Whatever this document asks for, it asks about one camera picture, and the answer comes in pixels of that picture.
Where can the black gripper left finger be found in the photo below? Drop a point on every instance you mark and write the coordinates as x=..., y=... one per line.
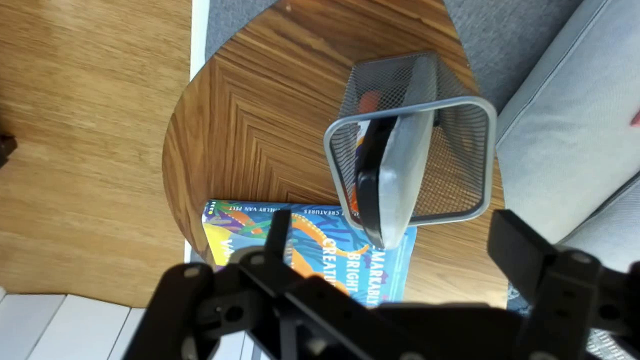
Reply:
x=279, y=233

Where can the grey sofa bed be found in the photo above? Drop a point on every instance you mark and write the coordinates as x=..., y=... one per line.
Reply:
x=507, y=40

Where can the wooden side table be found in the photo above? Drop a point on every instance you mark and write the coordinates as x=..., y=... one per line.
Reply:
x=266, y=121

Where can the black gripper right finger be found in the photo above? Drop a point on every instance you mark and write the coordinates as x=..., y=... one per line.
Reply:
x=520, y=252

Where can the metal mesh pen holder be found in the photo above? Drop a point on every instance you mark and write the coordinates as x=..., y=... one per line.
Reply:
x=461, y=161

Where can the small red object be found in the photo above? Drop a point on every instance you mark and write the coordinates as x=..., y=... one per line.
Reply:
x=636, y=121

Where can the colourful blue book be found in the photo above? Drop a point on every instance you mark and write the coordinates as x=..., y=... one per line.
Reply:
x=321, y=240

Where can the orange capped glue stick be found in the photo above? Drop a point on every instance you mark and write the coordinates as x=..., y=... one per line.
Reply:
x=369, y=100

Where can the blue patterned blanket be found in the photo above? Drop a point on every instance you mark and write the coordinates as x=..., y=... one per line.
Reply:
x=519, y=300

